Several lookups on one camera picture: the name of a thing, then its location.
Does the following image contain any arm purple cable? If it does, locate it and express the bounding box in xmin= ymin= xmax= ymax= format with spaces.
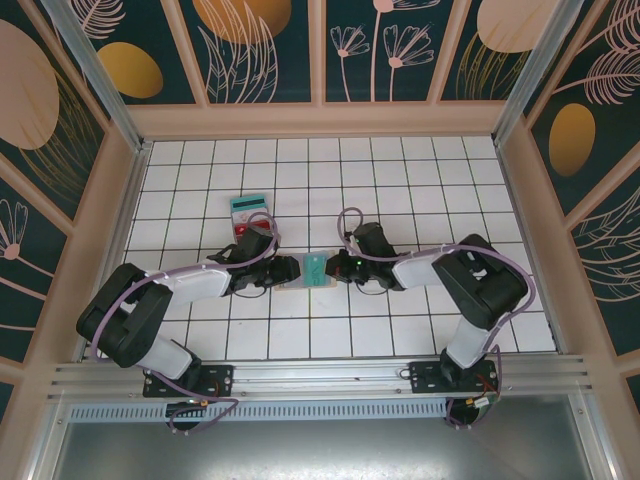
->
xmin=337 ymin=206 xmax=539 ymax=430
xmin=91 ymin=212 xmax=281 ymax=435

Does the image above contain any aluminium mounting rail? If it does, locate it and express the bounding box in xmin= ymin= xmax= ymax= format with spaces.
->
xmin=47 ymin=354 xmax=594 ymax=402

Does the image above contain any aluminium side rail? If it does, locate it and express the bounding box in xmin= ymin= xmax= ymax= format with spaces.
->
xmin=492 ymin=139 xmax=564 ymax=354
xmin=74 ymin=142 xmax=154 ymax=362

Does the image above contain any grey metal panel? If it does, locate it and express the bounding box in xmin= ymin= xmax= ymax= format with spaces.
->
xmin=52 ymin=418 xmax=599 ymax=480

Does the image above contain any aluminium corner post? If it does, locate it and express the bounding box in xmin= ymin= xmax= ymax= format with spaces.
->
xmin=39 ymin=0 xmax=152 ymax=151
xmin=492 ymin=0 xmax=609 ymax=146

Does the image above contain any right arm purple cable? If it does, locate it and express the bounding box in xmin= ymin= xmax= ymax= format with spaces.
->
xmin=337 ymin=206 xmax=539 ymax=430

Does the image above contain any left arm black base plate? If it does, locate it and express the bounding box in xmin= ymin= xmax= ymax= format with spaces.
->
xmin=143 ymin=363 xmax=236 ymax=399

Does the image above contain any grey slotted cable duct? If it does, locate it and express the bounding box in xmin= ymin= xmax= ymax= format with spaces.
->
xmin=67 ymin=403 xmax=451 ymax=422

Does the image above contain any beige card holder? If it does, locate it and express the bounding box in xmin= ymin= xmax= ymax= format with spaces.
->
xmin=273 ymin=251 xmax=338 ymax=293

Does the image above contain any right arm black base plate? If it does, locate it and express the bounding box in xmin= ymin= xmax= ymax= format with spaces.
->
xmin=408 ymin=360 xmax=501 ymax=396

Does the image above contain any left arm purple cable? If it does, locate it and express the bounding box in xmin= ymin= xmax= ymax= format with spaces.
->
xmin=91 ymin=212 xmax=281 ymax=435

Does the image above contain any white card pink logo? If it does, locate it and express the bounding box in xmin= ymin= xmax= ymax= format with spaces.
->
xmin=230 ymin=209 xmax=272 ymax=227

